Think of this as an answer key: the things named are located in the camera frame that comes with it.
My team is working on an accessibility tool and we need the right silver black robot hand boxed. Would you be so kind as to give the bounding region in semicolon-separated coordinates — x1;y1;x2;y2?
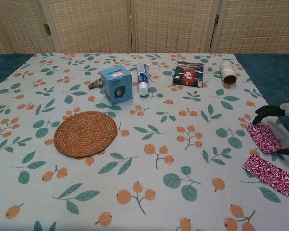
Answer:
252;102;289;157

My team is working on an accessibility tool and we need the white cardboard tube roll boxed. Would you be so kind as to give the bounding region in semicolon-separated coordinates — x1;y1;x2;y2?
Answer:
219;61;237;86

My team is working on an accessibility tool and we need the dark red printed packet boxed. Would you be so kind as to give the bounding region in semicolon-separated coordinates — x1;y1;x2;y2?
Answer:
172;61;205;88

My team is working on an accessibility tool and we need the white blue toothpaste tube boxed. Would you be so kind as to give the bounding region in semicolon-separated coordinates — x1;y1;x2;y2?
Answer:
134;62;150;97

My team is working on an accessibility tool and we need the floral berry leaf tablecloth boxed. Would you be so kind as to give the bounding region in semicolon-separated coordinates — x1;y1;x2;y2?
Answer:
0;52;289;231

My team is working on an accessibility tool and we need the small blue cardboard box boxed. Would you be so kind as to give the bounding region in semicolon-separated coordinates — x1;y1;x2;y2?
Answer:
100;66;133;106

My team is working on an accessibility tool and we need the grey correction tape dispenser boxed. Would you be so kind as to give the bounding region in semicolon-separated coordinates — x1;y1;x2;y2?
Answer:
87;78;103;90

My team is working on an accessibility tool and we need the round woven rattan coaster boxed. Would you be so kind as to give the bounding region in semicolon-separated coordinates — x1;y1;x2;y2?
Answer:
53;110;118;159

